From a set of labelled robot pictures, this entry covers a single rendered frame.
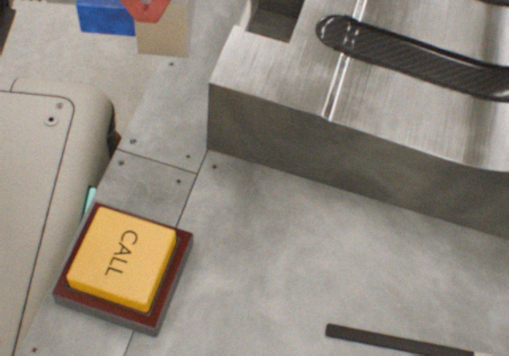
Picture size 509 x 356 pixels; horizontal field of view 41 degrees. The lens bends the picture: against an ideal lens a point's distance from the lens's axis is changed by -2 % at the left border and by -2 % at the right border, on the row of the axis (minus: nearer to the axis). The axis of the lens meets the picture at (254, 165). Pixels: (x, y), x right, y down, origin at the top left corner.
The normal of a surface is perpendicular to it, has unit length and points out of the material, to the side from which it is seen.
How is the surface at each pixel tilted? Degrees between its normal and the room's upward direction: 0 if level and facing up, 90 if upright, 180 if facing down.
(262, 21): 0
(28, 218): 0
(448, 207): 90
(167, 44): 90
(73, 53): 0
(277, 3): 90
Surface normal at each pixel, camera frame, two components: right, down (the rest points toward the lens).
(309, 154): -0.29, 0.80
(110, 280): 0.08, -0.52
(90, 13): -0.06, 0.85
